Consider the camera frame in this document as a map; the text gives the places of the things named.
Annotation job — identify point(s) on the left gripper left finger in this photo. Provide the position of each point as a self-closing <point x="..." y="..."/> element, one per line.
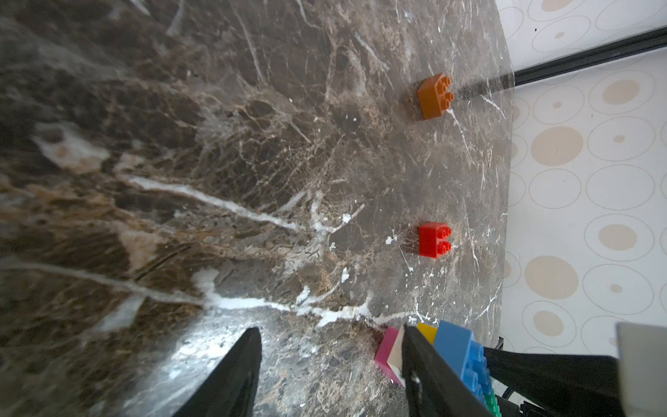
<point x="231" y="388"/>

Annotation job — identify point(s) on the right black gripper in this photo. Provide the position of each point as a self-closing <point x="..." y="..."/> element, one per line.
<point x="592" y="385"/>

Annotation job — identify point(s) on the pink lego brick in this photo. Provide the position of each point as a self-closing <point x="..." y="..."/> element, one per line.
<point x="383" y="353"/>

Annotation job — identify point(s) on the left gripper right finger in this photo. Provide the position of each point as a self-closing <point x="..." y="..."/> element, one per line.
<point x="432" y="388"/>

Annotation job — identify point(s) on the orange lego brick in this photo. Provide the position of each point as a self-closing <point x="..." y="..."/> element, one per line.
<point x="434" y="97"/>

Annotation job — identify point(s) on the right black corner post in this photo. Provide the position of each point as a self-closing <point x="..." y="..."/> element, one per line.
<point x="604" y="54"/>

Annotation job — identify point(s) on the white lego brick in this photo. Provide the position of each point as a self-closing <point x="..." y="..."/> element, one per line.
<point x="394" y="359"/>

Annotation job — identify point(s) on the long blue lego brick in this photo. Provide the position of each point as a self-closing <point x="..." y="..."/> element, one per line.
<point x="466" y="357"/>

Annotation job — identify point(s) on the green lego brick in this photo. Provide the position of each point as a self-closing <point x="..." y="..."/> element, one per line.
<point x="492" y="404"/>

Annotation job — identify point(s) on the yellow lego brick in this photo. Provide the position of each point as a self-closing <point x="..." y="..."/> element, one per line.
<point x="428" y="331"/>

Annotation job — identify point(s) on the red lego brick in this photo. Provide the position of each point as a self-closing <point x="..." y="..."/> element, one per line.
<point x="433" y="239"/>

